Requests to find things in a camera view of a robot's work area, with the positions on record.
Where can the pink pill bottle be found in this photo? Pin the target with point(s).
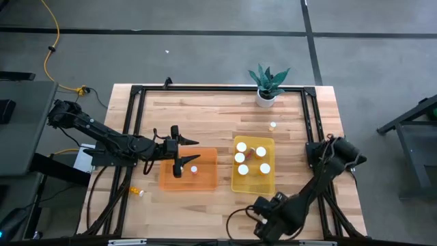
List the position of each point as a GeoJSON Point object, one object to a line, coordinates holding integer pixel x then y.
{"type": "Point", "coordinates": [194, 169]}

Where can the translucent yellow plastic bin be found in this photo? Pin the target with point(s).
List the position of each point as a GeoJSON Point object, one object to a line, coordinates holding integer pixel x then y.
{"type": "Point", "coordinates": [252, 184]}

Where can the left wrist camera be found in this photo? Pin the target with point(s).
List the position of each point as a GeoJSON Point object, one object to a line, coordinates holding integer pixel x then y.
{"type": "Point", "coordinates": [171, 146]}

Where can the black aluminium table frame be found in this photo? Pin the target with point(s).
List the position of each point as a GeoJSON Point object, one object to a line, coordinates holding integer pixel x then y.
{"type": "Point", "coordinates": [222, 88]}

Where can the small yellow pill bottle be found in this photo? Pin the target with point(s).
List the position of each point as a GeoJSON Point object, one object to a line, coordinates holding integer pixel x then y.
{"type": "Point", "coordinates": [136, 190]}

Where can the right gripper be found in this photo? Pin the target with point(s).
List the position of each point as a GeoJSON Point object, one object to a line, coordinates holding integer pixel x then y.
{"type": "Point", "coordinates": [269, 232]}

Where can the black metal stand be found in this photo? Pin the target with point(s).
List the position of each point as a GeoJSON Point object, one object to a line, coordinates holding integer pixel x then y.
{"type": "Point", "coordinates": [403, 119]}

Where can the silver frame bracket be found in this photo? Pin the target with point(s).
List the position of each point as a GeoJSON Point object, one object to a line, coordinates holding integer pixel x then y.
{"type": "Point", "coordinates": [317, 243]}
{"type": "Point", "coordinates": [126, 242]}

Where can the translucent orange plastic bin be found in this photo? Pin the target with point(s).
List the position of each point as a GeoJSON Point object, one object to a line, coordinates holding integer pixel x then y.
{"type": "Point", "coordinates": [205, 181]}

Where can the white power box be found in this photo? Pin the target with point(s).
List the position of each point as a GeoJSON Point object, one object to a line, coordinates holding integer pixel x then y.
{"type": "Point", "coordinates": [82, 164]}

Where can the green snake plant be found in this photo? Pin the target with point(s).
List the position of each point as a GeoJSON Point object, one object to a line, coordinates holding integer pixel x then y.
{"type": "Point", "coordinates": [268, 82]}

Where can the large amber pill bottle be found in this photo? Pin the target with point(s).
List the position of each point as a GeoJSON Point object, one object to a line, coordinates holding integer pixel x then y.
{"type": "Point", "coordinates": [243, 169]}

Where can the white plant pot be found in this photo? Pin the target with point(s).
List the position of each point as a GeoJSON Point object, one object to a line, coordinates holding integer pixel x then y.
{"type": "Point", "coordinates": [263, 102]}

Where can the black device blue light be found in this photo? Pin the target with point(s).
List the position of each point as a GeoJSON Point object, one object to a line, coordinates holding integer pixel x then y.
{"type": "Point", "coordinates": [12, 222]}

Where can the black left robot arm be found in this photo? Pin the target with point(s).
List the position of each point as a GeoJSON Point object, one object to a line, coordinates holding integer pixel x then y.
{"type": "Point", "coordinates": [102, 133]}

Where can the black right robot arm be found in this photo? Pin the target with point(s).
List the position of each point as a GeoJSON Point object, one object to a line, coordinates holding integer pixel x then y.
{"type": "Point", "coordinates": [307, 194]}

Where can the black beam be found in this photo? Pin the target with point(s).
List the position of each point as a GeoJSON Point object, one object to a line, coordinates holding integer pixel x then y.
{"type": "Point", "coordinates": [58, 169]}

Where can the white-capped amber pill bottle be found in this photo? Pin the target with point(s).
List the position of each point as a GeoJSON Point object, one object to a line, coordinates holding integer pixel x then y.
{"type": "Point", "coordinates": [265, 168]}
{"type": "Point", "coordinates": [272, 125]}
{"type": "Point", "coordinates": [239, 157]}

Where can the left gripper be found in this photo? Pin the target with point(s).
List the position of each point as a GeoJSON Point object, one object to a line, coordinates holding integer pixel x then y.
{"type": "Point", "coordinates": [175, 131]}

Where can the red-pill clear bottle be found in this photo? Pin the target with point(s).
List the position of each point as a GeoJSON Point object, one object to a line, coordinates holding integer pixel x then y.
{"type": "Point", "coordinates": [251, 154]}

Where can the grey operator desk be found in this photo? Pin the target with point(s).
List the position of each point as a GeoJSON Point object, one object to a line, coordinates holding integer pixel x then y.
{"type": "Point", "coordinates": [30, 136]}

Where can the black bar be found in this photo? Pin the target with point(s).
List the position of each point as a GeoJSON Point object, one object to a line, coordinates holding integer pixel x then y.
{"type": "Point", "coordinates": [17, 76]}

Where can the black box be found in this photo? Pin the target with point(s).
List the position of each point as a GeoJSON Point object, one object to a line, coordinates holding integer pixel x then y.
{"type": "Point", "coordinates": [7, 111]}

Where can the large orange pill bottle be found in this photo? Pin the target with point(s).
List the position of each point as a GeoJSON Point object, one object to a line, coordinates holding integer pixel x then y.
{"type": "Point", "coordinates": [241, 147]}

